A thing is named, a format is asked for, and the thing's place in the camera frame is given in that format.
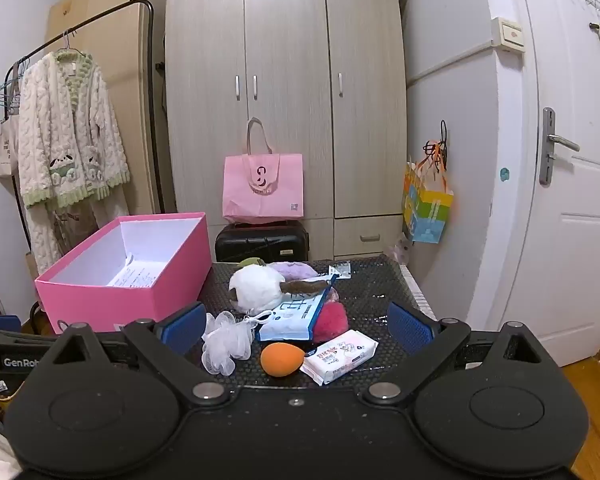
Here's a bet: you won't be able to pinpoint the orange makeup sponge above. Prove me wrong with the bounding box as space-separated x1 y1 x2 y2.
260 342 305 376

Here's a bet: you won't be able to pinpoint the colourful gift bag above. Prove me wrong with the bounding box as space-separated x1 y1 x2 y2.
402 140 455 245

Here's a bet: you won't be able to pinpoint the purple plush toy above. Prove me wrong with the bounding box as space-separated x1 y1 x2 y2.
267 261 321 282

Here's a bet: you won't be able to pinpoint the pink tote bag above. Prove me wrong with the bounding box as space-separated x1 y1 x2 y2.
222 117 306 225

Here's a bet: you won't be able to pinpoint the blue white mask packet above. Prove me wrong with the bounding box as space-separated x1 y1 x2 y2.
257 287 332 342

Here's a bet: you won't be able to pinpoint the black clothes rack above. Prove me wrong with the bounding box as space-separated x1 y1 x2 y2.
11 0 178 261

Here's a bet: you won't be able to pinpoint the blue wire hangers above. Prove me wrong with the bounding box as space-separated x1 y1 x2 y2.
0 57 31 112

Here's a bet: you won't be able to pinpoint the black suitcase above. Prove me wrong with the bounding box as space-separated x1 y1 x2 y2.
215 220 311 264

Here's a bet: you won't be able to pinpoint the tall beige cabinet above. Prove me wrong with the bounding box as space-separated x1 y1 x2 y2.
45 0 175 216

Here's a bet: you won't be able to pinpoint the cream fluffy cardigan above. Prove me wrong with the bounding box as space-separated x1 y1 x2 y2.
17 49 131 211

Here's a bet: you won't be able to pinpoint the pink fluffy cloth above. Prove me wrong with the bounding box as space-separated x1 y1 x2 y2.
312 287 349 344

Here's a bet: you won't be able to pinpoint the cream fluffy pants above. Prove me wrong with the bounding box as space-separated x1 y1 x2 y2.
27 195 131 276

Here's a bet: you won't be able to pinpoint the pale pink plastic bag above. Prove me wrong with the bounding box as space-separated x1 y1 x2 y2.
385 236 412 264

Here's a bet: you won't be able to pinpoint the pink cardboard box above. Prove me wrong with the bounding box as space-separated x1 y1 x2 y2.
34 212 214 336

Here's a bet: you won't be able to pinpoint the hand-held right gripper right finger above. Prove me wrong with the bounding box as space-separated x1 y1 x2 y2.
362 301 556 409

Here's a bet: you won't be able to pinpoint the canvas tote bag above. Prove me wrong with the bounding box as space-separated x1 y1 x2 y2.
0 75 22 179

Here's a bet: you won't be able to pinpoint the metal door handle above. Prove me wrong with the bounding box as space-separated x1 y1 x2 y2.
539 107 581 186

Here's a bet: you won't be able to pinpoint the light wood three-door wardrobe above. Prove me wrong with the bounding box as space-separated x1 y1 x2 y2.
162 0 409 264

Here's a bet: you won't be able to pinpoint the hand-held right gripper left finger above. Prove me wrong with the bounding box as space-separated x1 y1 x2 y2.
45 301 232 409

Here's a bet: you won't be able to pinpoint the white plush ball toy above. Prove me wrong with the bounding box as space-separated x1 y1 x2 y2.
228 264 333 312

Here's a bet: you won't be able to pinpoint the white tissue packet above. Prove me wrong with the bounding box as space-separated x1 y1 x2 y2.
300 329 380 386

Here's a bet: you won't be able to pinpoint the white door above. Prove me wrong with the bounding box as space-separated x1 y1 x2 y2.
467 0 600 368

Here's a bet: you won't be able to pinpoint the white wall switch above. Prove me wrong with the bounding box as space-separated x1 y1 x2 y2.
490 17 525 54

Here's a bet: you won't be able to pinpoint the white paper sheet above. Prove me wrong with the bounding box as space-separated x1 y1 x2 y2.
105 255 164 289

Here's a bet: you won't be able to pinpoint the white bath loofah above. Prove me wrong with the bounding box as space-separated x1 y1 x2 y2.
201 310 274 376

